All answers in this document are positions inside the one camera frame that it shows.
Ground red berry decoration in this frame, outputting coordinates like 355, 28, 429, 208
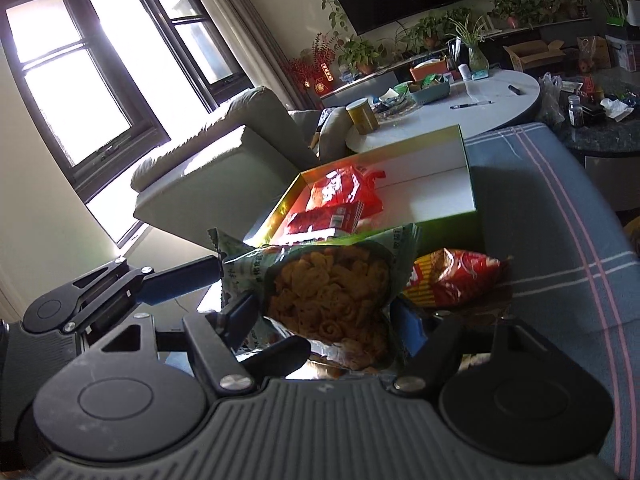
284, 32, 342, 99

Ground round white table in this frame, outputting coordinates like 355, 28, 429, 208
344, 68, 542, 154

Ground white crumpled tissue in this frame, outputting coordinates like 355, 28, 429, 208
599, 97, 636, 122

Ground glass vase with spider plant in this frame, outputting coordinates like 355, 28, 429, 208
444, 14, 494, 74

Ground hanging ivy vine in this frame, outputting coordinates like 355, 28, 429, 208
309, 0, 352, 46

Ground clear plastic bag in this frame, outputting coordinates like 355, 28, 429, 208
538, 72, 566, 126

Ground yellow red striped chips bag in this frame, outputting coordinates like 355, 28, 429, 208
402, 248, 511, 310

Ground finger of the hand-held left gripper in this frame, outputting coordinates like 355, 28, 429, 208
62, 254, 224, 334

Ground open cardboard box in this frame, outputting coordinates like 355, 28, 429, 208
503, 39, 566, 72

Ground pale green cracker bag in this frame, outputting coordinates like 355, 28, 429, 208
207, 223, 422, 372

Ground yellow can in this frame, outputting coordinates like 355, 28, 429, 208
345, 99, 380, 135

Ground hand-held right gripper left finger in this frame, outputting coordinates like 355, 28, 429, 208
85, 291, 259, 395

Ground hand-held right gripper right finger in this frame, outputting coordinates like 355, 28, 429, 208
392, 303, 547, 395

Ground green gift box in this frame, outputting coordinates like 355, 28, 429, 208
241, 125, 482, 257

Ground low television cabinet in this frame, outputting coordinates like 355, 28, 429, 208
319, 17, 594, 106

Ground orange plastic bag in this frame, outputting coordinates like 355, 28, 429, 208
577, 35, 612, 71

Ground red labelled snack packet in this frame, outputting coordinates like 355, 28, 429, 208
283, 201, 369, 241

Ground grey cushion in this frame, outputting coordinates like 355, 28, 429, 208
289, 107, 352, 162

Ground glass dish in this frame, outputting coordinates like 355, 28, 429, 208
372, 94, 419, 121

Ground grey sofa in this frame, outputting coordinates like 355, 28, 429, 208
130, 85, 352, 252

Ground red translucent snack packet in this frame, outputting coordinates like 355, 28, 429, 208
304, 164, 387, 211

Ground small red packet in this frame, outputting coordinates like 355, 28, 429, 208
582, 74, 606, 104

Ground teal basket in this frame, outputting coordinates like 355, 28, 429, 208
407, 79, 451, 105

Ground clear storage box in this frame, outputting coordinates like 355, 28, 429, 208
604, 35, 640, 72

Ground dark framed window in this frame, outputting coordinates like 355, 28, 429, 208
0, 0, 254, 187

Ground dark round marble table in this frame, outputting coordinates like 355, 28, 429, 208
544, 67, 640, 157

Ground beige curtain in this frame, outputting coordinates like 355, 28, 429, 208
179, 0, 322, 112

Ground orange tissue box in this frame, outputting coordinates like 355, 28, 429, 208
409, 57, 449, 81

